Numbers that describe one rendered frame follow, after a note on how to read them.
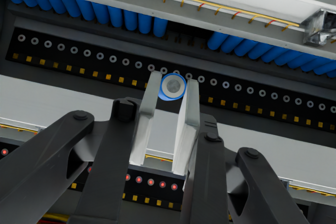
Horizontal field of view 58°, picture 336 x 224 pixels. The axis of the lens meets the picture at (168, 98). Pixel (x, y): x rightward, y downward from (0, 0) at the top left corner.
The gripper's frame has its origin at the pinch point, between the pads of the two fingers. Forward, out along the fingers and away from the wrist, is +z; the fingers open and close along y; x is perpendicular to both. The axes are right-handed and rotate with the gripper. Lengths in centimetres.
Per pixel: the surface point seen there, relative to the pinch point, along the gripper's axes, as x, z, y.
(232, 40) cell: 1.5, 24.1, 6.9
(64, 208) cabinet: -35.0, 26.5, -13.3
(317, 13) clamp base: 7.2, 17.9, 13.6
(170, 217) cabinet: -32.9, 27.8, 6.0
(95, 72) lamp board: -8.5, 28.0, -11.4
